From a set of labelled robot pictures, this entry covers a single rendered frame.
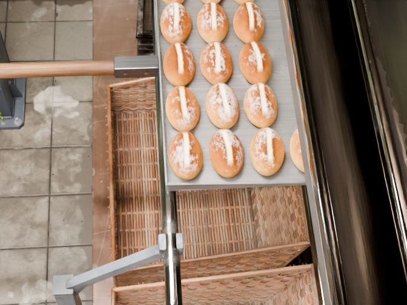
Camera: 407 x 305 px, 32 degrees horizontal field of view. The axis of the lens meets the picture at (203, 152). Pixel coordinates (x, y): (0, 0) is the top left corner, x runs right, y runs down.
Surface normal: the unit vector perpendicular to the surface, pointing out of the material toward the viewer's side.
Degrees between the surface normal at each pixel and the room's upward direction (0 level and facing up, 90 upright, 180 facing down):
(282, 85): 0
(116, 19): 0
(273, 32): 0
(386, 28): 70
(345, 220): 8
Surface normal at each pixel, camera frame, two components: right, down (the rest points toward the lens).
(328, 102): 0.20, -0.47
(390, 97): -0.92, -0.13
